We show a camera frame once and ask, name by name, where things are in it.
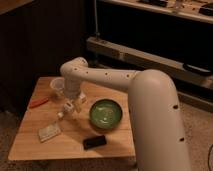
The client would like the orange marker pen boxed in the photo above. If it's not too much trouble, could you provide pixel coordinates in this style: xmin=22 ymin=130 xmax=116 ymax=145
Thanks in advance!
xmin=29 ymin=97 xmax=49 ymax=108

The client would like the black object on shelf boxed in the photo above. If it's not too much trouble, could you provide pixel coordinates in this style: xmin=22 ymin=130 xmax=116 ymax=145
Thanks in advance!
xmin=182 ymin=63 xmax=213 ymax=76

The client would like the white sponge pad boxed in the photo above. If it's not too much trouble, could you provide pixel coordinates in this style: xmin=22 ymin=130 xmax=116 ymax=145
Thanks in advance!
xmin=38 ymin=123 xmax=61 ymax=142

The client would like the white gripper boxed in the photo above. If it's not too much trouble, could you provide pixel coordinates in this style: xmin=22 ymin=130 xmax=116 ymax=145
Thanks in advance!
xmin=65 ymin=92 xmax=86 ymax=113

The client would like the metal shelf rail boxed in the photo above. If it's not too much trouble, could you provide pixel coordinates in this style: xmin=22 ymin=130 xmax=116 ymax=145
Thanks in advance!
xmin=86 ymin=37 xmax=213 ymax=90

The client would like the wooden table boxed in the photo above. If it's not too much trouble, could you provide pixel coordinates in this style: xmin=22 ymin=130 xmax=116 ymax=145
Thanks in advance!
xmin=8 ymin=77 xmax=135 ymax=171

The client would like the green ceramic bowl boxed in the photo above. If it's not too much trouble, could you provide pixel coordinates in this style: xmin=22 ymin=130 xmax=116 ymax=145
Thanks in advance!
xmin=89 ymin=99 xmax=123 ymax=130

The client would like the black eraser block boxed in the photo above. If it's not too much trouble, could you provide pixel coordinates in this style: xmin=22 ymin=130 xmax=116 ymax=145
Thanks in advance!
xmin=83 ymin=135 xmax=107 ymax=150

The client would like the small white cube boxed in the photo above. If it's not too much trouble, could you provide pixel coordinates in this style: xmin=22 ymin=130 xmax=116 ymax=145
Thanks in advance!
xmin=57 ymin=112 xmax=64 ymax=119

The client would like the translucent plastic cup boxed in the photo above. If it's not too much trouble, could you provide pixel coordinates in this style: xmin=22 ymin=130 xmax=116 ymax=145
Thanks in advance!
xmin=50 ymin=77 xmax=64 ymax=98

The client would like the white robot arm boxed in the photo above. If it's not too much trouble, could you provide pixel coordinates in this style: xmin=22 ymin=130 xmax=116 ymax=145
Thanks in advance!
xmin=60 ymin=57 xmax=192 ymax=171

